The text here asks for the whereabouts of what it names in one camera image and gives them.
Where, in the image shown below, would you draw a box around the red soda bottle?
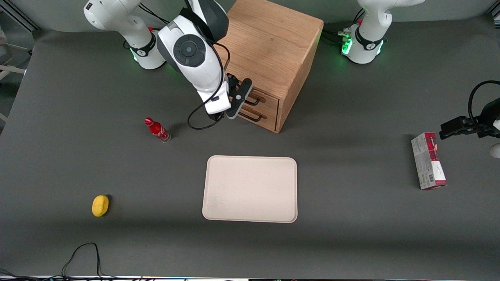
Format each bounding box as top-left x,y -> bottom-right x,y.
144,117 -> 171,143

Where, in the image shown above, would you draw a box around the black metal drawer handle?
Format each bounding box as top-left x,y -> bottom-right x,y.
239,109 -> 268,122
245,92 -> 267,106

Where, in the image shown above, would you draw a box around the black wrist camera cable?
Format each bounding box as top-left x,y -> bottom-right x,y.
468,80 -> 500,126
187,39 -> 231,131

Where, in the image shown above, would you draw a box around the black right arm base cables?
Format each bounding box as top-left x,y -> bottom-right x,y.
139,3 -> 172,30

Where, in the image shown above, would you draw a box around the oak wooden drawer cabinet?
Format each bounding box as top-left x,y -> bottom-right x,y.
217,0 -> 324,134

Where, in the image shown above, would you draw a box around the aluminium frame profile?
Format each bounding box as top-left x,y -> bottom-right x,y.
0,0 -> 41,32

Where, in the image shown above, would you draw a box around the black left arm base cables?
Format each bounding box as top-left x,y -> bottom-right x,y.
322,9 -> 364,44

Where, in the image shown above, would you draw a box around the black arm base cables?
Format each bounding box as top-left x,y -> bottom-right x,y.
322,9 -> 364,44
139,3 -> 172,30

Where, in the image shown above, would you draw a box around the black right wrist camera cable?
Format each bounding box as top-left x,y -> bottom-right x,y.
187,39 -> 231,131

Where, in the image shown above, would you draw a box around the white metal stand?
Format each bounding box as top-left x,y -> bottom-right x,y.
0,39 -> 32,122

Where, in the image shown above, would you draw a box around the black left wrist camera cable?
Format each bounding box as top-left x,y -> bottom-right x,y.
468,80 -> 500,126

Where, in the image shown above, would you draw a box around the grey and red carton box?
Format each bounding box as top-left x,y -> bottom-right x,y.
411,132 -> 447,190

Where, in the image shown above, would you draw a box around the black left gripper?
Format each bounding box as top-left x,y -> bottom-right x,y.
439,98 -> 500,140

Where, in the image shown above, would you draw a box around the wooden drawer front panel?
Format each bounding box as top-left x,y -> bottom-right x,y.
236,105 -> 279,133

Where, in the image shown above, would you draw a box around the yellow lemon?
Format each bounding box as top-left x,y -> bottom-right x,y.
92,195 -> 109,217

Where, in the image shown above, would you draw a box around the black looped table cable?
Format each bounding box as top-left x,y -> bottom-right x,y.
0,242 -> 118,280

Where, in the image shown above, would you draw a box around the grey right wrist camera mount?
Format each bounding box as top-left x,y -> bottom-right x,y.
226,78 -> 253,120

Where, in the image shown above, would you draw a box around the beige rectangular tray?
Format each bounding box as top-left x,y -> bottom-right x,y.
202,155 -> 298,224

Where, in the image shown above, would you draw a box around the wooden drawer with notched rim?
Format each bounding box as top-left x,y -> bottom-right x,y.
244,87 -> 280,116

